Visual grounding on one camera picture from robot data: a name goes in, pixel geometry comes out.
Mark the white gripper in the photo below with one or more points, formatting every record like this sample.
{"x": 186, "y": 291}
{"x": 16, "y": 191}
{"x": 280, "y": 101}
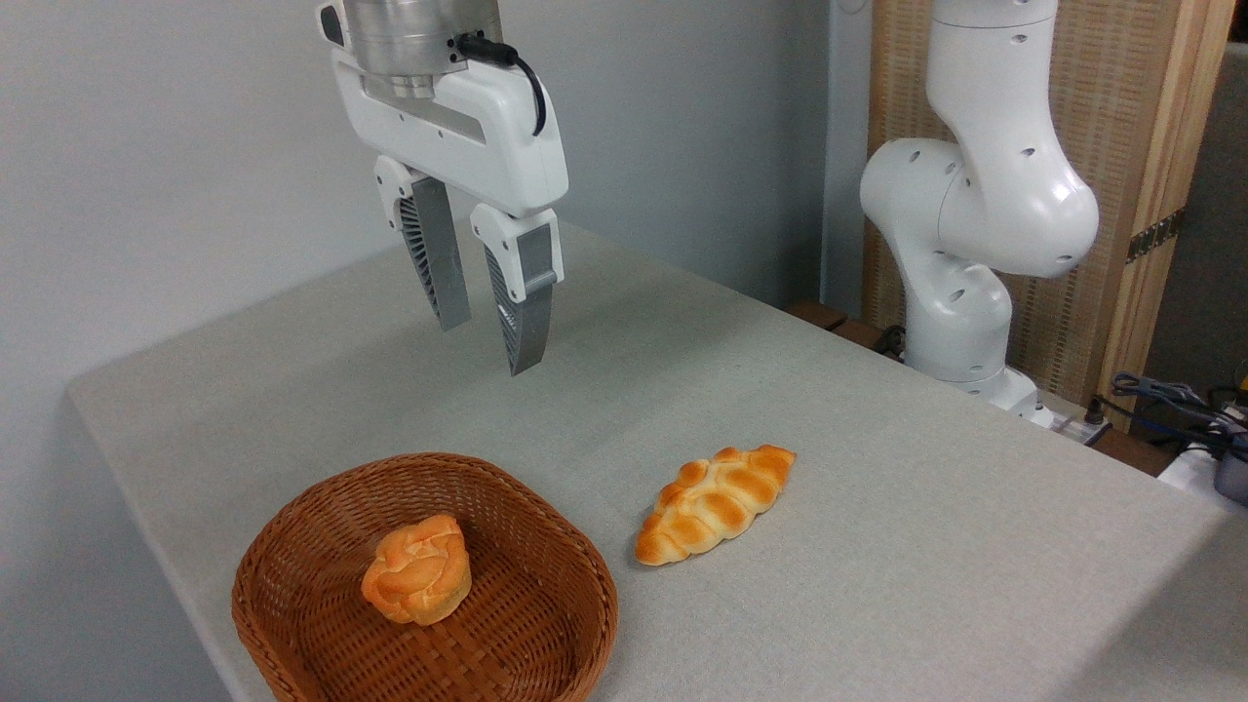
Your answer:
{"x": 487, "y": 136}

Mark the long braided bread loaf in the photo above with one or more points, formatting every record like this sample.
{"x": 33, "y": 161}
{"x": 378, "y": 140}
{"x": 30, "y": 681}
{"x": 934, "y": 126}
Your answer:
{"x": 717, "y": 502}

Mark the round knotted bread roll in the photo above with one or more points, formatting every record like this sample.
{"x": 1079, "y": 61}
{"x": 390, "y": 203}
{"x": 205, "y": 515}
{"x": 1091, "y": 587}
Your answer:
{"x": 419, "y": 570}

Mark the brown woven wicker basket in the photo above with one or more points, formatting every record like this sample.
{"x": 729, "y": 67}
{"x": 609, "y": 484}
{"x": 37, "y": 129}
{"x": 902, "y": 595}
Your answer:
{"x": 546, "y": 604}

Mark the metal screen hinge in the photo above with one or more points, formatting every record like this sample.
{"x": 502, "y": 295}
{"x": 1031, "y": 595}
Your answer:
{"x": 1156, "y": 235}

